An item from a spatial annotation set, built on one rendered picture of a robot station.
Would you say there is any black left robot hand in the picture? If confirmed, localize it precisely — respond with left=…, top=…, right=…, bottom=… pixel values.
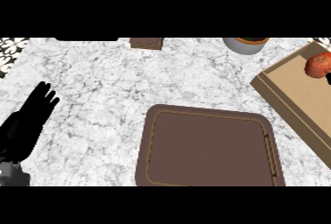
left=0, top=80, right=60, bottom=165

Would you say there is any small brown wooden block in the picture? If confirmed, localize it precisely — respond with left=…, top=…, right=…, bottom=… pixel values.
left=128, top=37, right=165, bottom=52

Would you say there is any orange-red squash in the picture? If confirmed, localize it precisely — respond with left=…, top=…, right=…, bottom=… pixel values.
left=304, top=51, right=331, bottom=80

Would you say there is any grey pot with orange rim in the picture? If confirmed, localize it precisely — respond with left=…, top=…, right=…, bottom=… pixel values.
left=221, top=37, right=271, bottom=56

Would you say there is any open cardboard box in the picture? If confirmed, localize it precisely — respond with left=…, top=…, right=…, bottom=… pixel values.
left=248, top=40, right=331, bottom=162

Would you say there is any brown rectangular tray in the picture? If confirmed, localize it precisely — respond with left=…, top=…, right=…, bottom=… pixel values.
left=132, top=103, right=286, bottom=187

